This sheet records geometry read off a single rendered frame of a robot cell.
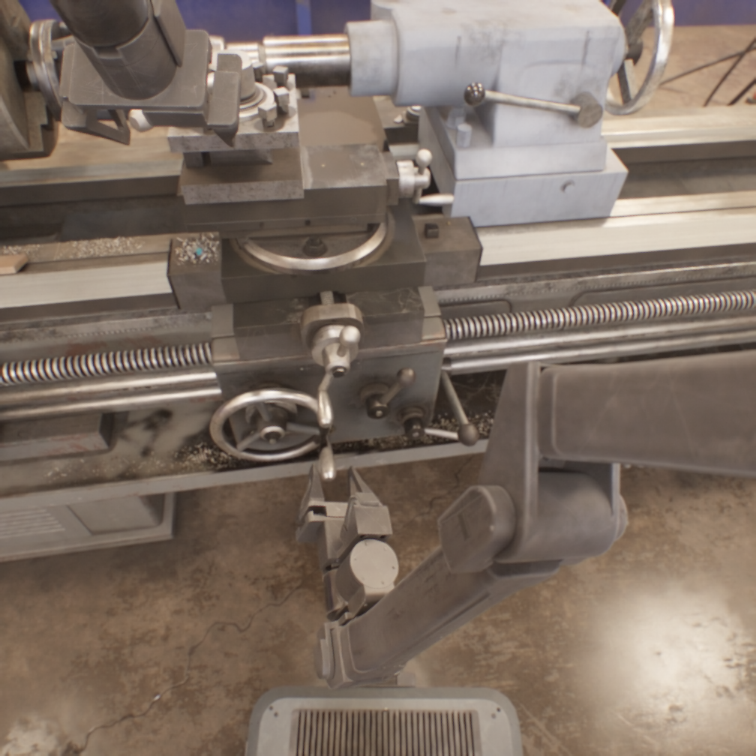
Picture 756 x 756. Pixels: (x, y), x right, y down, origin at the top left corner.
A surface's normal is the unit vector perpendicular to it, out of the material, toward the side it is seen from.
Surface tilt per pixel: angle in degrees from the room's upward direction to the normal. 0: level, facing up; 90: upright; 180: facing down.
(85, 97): 30
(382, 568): 19
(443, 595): 71
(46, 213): 90
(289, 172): 0
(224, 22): 90
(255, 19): 90
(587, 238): 36
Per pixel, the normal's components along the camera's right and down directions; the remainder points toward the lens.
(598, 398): -0.86, -0.14
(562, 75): 0.16, 0.60
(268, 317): 0.03, -0.62
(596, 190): 0.16, 0.78
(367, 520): 0.38, -0.62
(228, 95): 0.02, -0.14
